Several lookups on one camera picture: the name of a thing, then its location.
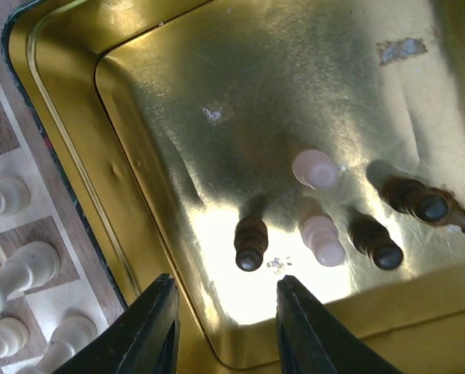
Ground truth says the wooden chess board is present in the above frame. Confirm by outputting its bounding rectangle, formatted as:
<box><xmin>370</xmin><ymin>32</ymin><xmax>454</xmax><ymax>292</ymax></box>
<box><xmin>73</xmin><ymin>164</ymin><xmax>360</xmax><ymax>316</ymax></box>
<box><xmin>0</xmin><ymin>1</ymin><xmax>123</xmax><ymax>373</ymax></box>

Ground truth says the white pawn in tin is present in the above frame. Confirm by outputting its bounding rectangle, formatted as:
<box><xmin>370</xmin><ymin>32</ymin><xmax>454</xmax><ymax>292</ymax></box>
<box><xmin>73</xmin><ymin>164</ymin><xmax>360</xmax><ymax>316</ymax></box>
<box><xmin>292</xmin><ymin>149</ymin><xmax>339</xmax><ymax>189</ymax></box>
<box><xmin>300</xmin><ymin>216</ymin><xmax>346</xmax><ymax>267</ymax></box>

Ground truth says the dark piece in tin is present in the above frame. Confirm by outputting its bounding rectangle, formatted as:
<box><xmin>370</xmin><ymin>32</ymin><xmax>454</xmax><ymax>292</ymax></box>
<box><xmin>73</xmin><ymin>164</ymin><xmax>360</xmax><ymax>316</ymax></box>
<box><xmin>380</xmin><ymin>177</ymin><xmax>465</xmax><ymax>234</ymax></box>
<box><xmin>349</xmin><ymin>216</ymin><xmax>403</xmax><ymax>270</ymax></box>

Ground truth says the gold metal tin tray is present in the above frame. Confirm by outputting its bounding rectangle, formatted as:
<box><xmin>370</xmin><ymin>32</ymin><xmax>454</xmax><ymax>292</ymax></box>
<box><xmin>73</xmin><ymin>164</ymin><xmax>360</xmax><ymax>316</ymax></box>
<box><xmin>2</xmin><ymin>1</ymin><xmax>465</xmax><ymax>373</ymax></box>

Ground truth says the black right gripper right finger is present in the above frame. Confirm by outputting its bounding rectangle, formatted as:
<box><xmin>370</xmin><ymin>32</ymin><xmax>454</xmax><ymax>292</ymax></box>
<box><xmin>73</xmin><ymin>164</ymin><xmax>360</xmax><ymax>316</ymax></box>
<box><xmin>276</xmin><ymin>275</ymin><xmax>400</xmax><ymax>373</ymax></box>

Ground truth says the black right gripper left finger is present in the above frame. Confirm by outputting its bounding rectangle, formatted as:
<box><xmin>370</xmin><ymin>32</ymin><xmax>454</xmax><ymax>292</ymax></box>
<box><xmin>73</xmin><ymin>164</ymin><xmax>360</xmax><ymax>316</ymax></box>
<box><xmin>56</xmin><ymin>273</ymin><xmax>180</xmax><ymax>374</ymax></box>

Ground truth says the dark pawn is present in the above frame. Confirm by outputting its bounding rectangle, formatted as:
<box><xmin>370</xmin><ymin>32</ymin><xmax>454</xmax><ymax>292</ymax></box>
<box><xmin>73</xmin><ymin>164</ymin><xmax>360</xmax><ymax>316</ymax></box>
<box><xmin>234</xmin><ymin>215</ymin><xmax>269</xmax><ymax>272</ymax></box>

